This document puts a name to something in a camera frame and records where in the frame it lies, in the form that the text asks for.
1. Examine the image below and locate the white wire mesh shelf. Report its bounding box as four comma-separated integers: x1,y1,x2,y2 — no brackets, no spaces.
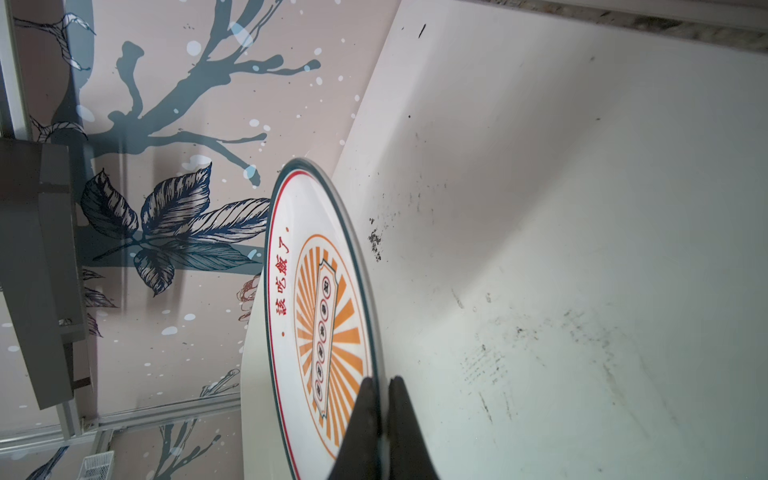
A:
76,451,115,480

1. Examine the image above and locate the orange sunburst plate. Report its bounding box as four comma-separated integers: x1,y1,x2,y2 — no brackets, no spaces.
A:
263,158,384,479

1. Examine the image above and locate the horizontal aluminium frame bar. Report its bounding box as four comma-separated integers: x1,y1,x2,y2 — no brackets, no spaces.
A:
1,392,241,455

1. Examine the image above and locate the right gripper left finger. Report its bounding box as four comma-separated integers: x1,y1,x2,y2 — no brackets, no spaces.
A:
328,377,380,480

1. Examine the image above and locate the white plastic bin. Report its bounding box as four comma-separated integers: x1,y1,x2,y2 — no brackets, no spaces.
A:
240,277,292,479

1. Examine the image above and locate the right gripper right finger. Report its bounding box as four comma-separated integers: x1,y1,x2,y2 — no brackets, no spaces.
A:
387,376,438,480

